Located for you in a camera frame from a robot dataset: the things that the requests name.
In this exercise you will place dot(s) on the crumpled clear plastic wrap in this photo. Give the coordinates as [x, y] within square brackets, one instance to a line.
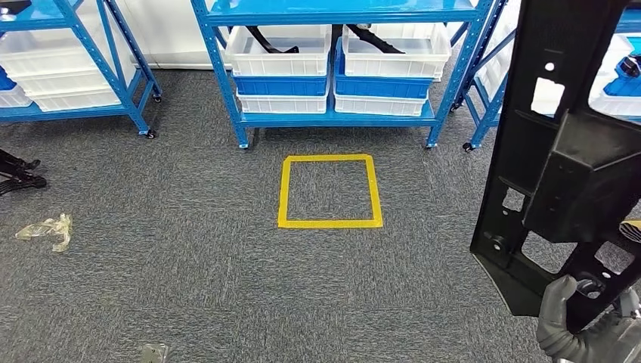
[50, 228]

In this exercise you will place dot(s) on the white car with red stripe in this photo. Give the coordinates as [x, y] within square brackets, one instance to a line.
[165, 30]

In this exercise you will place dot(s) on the black plastic frame part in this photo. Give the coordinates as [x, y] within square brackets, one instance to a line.
[375, 41]
[576, 190]
[280, 50]

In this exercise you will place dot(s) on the standing humanoid robot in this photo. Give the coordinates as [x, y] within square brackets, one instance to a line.
[20, 175]

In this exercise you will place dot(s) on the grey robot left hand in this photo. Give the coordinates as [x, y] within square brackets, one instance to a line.
[154, 354]

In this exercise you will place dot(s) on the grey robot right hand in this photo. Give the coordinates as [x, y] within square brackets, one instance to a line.
[621, 340]

